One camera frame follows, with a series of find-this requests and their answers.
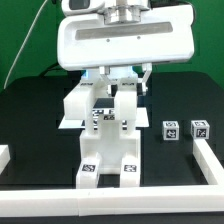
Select white chair back frame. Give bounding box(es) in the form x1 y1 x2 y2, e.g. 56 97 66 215
63 77 137 135

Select white tagged cube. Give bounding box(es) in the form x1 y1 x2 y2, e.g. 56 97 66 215
162 121 179 141
191 120 210 139

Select black cables at base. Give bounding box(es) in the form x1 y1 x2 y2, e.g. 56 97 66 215
39 61 63 78

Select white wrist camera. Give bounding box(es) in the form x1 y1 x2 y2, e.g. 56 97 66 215
61 0 105 16

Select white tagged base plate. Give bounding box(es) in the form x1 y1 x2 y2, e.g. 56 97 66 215
59 107 149 129

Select white U-shaped obstacle fence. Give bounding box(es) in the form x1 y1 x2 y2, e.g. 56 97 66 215
0 139 224 217

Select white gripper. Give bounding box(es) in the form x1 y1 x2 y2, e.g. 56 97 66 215
57 3 194 96

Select white part at left edge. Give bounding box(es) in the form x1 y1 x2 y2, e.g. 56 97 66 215
0 145 10 174

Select white cable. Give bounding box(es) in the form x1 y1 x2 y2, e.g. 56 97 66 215
3 0 50 90

